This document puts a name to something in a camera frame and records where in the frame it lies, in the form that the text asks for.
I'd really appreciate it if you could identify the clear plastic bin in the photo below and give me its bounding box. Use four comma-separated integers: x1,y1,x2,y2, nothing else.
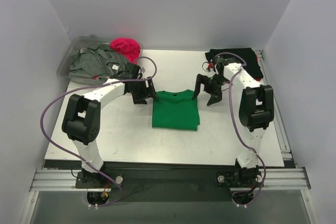
57,36,143,86

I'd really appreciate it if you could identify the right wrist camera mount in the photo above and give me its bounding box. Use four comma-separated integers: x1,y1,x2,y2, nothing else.
206,56,230,74

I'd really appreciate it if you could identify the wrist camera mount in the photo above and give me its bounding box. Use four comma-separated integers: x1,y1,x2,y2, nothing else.
116,62,142,80
206,56,230,74

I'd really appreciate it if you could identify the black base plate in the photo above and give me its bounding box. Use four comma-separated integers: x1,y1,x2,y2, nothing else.
75,164,265,206

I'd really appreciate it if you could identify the green t shirt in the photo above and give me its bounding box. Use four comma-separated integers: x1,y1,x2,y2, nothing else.
152,90,200,131

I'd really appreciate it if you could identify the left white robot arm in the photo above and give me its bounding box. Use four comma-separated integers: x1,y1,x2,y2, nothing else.
61,63,158,188

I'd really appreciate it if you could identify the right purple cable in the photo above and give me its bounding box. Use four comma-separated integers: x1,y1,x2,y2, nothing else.
214,52,267,206

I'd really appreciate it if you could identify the grey t shirt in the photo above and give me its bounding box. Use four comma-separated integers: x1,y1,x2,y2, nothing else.
69,42,129,79

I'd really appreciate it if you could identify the pink t shirt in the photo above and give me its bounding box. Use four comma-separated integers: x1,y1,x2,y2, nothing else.
109,38,141,62

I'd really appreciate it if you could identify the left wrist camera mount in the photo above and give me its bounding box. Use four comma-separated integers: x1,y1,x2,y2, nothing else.
116,62,142,80

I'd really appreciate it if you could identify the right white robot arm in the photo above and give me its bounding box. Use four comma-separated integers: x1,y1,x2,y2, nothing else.
193,52,274,186

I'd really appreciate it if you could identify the aluminium frame rail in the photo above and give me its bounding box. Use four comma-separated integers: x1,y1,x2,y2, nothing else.
29,169,88,191

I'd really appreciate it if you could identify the folded black t shirt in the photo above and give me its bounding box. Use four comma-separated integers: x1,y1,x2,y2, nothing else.
205,48,257,79

